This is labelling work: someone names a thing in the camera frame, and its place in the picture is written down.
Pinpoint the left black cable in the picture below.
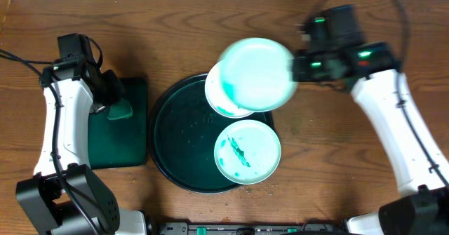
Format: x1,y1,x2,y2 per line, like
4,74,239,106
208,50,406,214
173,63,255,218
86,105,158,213
0,36,105,235

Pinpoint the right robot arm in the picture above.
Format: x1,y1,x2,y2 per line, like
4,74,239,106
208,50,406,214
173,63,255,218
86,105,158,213
293,5,448,234

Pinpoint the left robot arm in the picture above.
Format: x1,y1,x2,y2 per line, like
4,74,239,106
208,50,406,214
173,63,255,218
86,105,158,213
15,33,149,234

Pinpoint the white plate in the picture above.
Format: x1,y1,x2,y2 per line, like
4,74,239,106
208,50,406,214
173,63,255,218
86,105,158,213
204,62,252,119
218,37,297,112
214,119,281,184

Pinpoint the right black cable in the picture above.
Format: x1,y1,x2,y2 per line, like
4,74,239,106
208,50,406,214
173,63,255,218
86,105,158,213
304,0,449,189

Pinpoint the round black tray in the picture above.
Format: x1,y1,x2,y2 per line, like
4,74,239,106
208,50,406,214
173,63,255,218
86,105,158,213
147,74,275,194

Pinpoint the black cable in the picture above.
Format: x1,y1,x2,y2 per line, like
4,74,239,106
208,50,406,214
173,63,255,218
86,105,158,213
0,36,105,235
304,0,449,189

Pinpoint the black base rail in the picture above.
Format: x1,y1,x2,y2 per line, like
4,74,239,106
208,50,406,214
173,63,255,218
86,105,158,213
154,222,348,235

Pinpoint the green sponge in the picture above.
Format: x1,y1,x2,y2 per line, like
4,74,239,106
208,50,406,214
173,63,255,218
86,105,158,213
107,98,133,121

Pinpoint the white plate top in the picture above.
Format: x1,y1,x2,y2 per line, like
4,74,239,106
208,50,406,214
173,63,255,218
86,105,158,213
204,62,252,119

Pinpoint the rectangular black tray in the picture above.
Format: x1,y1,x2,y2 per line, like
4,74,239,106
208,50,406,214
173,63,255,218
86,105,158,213
88,77,147,169

